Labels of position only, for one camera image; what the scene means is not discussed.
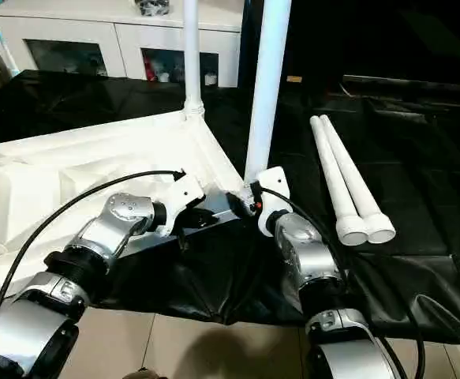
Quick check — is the white plastic table leg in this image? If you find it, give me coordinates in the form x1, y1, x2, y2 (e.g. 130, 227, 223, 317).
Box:
309, 114, 368, 246
319, 114, 396, 244
181, 0, 207, 122
243, 0, 293, 194

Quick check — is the white plastic table top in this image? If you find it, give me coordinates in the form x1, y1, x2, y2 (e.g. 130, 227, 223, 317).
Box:
0, 109, 250, 313

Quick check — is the grey rounded object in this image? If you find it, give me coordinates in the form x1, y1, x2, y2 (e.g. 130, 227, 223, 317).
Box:
122, 366, 163, 379

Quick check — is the black glossy mat cloth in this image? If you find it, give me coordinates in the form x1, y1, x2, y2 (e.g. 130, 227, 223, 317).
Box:
0, 69, 460, 348

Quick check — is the white glass door cabinet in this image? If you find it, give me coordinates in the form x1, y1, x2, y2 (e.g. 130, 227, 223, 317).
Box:
0, 0, 243, 88

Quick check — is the dark patterned bundle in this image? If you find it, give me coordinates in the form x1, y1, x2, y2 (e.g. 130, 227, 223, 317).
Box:
134, 0, 172, 17

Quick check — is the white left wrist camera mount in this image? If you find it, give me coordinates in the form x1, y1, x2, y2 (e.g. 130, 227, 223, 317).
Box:
159, 168, 207, 238

